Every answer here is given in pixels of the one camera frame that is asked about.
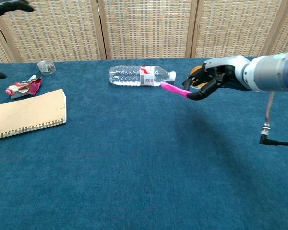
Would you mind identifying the pink stick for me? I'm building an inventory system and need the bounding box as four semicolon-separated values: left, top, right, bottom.
161;82;192;98

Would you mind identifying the orange dome jelly cup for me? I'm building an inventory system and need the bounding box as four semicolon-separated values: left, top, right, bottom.
190;65;211;90

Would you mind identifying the crumpled red snack pouch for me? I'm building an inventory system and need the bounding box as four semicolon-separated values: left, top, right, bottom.
5;75;43;100

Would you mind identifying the kraft cover spiral notebook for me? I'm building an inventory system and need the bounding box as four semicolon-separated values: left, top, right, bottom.
0;88;67;141

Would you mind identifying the small clear plastic cup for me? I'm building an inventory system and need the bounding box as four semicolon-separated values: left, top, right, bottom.
37;58;56;75

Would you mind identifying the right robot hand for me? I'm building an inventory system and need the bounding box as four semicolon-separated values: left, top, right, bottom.
182;55;252;101

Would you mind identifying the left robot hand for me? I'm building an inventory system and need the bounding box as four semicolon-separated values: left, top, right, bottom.
0;0;34;79

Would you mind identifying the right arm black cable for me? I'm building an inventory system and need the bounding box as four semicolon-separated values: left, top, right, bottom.
259;91;288;146

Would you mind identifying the clear plastic water bottle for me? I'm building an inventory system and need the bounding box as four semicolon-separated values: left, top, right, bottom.
109;65;177;87

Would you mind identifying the blue plush table cloth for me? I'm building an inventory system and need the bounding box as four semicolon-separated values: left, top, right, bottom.
0;56;288;230

